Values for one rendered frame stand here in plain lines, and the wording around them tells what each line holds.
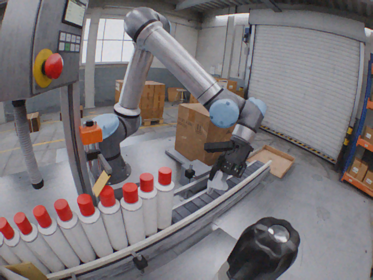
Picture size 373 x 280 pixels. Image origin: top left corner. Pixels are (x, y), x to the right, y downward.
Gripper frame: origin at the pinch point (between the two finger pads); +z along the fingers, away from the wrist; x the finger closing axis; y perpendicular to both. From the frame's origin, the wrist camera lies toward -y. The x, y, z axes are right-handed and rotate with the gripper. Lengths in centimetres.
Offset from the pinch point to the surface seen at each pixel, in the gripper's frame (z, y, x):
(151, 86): -70, -291, 138
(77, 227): 13.5, 1.9, -42.2
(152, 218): 9.7, 2.4, -22.8
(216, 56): -299, -370, 344
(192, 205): 7.6, -0.9, -2.2
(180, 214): 10.7, -0.1, -7.7
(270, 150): -32, -7, 75
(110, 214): 8.6, 2.3, -35.8
